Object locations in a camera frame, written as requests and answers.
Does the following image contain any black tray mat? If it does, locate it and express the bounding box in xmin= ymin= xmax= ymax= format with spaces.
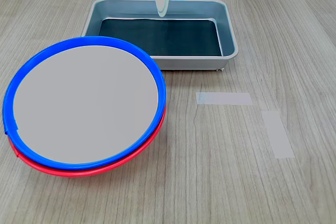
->
xmin=99 ymin=18 xmax=223 ymax=57

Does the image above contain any red-rimmed white round plate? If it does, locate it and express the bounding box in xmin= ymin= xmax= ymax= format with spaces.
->
xmin=7 ymin=104 xmax=167 ymax=178

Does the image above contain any steel rectangular tray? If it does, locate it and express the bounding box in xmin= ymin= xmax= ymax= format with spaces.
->
xmin=80 ymin=0 xmax=239 ymax=72

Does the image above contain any blue-rimmed white round plate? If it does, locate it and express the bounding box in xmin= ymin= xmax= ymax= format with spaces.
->
xmin=2 ymin=36 xmax=167 ymax=170

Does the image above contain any pale tape strip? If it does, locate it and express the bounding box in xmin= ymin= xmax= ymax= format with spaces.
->
xmin=261 ymin=110 xmax=296 ymax=159
xmin=196 ymin=92 xmax=254 ymax=106

